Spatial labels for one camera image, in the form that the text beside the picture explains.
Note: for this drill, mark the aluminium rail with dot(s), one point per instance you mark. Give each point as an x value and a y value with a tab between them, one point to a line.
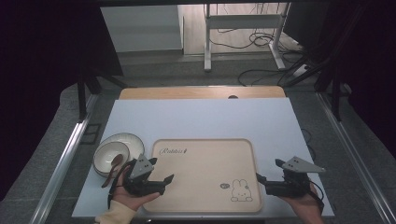
67	149
351	146

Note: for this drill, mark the white power strip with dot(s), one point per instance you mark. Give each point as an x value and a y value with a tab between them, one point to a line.
300	70

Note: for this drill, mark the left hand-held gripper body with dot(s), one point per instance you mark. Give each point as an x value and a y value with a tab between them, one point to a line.
141	168

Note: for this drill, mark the white plate with dark rim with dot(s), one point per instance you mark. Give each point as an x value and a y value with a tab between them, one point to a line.
134	143

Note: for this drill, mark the black stand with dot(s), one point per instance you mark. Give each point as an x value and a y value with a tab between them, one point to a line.
82	99
335	99

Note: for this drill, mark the white table mat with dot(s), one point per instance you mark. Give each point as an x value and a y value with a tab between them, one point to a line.
202	119

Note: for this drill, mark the white panel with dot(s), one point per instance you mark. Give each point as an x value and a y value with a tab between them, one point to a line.
140	28

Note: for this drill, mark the person's right hand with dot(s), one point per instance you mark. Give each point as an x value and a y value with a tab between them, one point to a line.
303	205

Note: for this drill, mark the person's left hand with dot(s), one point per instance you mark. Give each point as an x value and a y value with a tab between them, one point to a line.
130	201

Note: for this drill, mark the white metal stand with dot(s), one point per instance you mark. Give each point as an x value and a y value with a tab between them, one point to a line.
243	21

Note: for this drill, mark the brown wooden spoon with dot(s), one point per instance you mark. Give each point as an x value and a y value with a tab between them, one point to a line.
116	161

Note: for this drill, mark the white bowl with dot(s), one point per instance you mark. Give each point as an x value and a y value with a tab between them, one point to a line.
104	157

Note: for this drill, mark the beige tray with rabbit print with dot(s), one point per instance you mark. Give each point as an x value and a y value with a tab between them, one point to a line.
202	174

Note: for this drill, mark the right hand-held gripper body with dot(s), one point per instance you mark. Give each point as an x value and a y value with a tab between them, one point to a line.
292	183

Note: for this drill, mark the wooden table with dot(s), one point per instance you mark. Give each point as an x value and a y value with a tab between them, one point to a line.
186	92

